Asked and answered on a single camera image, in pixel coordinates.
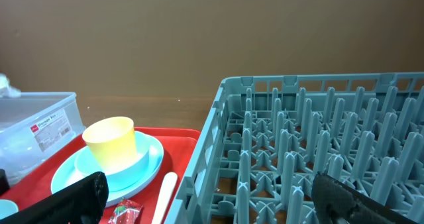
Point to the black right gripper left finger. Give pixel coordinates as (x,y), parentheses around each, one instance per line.
(81,202)

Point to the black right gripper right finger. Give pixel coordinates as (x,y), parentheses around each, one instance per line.
(335,202)

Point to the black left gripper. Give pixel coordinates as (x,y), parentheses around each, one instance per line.
(4,184)

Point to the red snack wrapper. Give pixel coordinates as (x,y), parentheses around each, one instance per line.
(126,212)

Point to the white napkin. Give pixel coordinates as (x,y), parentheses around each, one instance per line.
(6,90)

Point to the green rice bowl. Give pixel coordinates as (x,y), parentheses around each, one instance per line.
(7,208)

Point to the grey dishwasher rack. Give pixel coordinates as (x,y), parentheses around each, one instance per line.
(266,137)

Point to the light blue plate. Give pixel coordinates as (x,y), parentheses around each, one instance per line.
(67,175)

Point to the small teal bowl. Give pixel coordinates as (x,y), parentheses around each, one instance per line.
(86,164)

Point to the clear plastic storage bin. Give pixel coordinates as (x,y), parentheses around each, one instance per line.
(35,126)

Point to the yellow plastic cup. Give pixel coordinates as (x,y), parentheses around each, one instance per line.
(112,142)

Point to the white plastic spoon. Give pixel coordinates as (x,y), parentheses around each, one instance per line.
(164,197)

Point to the red serving tray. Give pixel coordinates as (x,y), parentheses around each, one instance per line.
(178,148)

